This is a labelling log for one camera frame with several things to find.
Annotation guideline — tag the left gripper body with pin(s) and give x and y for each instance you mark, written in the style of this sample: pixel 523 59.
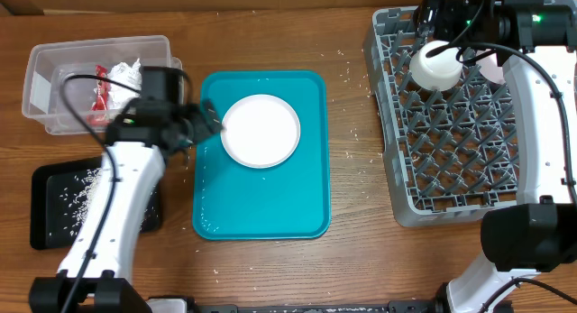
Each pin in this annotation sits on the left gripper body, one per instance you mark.
pixel 190 126

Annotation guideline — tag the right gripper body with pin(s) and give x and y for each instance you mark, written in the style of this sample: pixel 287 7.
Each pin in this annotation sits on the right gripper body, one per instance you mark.
pixel 453 18

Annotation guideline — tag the white napkin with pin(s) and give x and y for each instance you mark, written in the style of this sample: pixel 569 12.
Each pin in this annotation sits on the white napkin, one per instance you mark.
pixel 128 75

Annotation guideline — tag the small white bowl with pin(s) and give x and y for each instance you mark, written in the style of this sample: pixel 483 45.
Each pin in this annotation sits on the small white bowl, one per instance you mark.
pixel 490 70

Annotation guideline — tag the red snack wrapper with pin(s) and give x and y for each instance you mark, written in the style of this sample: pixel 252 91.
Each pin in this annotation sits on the red snack wrapper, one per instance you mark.
pixel 102 93

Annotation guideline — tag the pale green bowl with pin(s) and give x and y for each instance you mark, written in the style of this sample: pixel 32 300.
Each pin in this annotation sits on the pale green bowl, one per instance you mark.
pixel 441 72

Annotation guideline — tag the large white plate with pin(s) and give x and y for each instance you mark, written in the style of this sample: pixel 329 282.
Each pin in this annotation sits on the large white plate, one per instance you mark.
pixel 260 131

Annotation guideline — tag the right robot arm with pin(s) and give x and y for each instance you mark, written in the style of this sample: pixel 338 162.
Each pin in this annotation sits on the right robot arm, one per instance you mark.
pixel 534 42

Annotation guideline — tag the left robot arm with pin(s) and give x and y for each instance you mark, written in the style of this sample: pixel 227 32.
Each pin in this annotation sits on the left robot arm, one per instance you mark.
pixel 96 274

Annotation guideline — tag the grey dishwasher rack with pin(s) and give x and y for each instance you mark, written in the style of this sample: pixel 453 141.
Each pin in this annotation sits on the grey dishwasher rack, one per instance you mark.
pixel 450 156

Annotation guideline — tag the clear plastic bin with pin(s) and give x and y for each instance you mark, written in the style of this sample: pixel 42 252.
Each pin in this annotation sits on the clear plastic bin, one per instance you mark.
pixel 50 63

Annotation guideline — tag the teal serving tray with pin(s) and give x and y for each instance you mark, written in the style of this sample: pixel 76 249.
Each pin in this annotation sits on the teal serving tray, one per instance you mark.
pixel 291 200

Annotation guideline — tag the pile of white rice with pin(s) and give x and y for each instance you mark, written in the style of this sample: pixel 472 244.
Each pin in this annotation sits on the pile of white rice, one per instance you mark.
pixel 76 196

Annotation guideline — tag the black tray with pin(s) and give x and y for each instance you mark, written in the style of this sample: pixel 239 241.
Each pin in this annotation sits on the black tray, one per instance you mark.
pixel 46 210

